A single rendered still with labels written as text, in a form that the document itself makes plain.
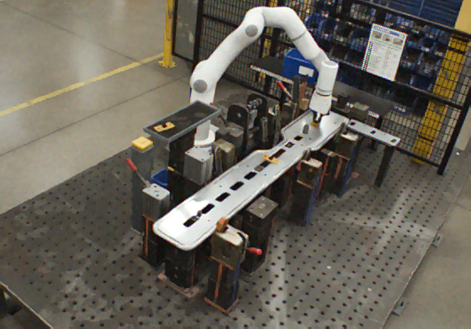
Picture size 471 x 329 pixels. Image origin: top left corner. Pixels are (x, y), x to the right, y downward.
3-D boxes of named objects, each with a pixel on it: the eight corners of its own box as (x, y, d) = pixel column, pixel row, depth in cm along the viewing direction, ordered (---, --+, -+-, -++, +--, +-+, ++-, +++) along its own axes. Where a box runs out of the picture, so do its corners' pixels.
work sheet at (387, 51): (394, 83, 290) (409, 33, 274) (359, 70, 299) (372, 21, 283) (395, 82, 291) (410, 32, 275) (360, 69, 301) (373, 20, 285)
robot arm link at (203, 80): (207, 87, 268) (202, 102, 255) (189, 73, 265) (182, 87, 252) (270, 20, 245) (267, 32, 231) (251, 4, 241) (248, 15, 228)
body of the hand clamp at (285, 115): (283, 162, 285) (293, 108, 267) (272, 158, 288) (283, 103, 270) (288, 158, 290) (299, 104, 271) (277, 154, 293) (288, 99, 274)
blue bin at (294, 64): (328, 89, 298) (332, 69, 291) (280, 75, 306) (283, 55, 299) (335, 80, 311) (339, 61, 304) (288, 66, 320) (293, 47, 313)
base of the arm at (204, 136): (173, 134, 278) (175, 105, 268) (198, 124, 291) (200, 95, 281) (197, 150, 269) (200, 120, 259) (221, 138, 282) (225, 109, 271)
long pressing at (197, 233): (193, 257, 175) (194, 254, 174) (145, 228, 184) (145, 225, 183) (351, 120, 277) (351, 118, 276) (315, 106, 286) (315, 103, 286)
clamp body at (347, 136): (340, 199, 264) (356, 143, 245) (320, 189, 269) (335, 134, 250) (346, 191, 270) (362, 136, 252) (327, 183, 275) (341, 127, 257)
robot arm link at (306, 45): (290, 30, 253) (322, 76, 265) (290, 41, 239) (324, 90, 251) (305, 21, 250) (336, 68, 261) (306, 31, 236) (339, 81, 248)
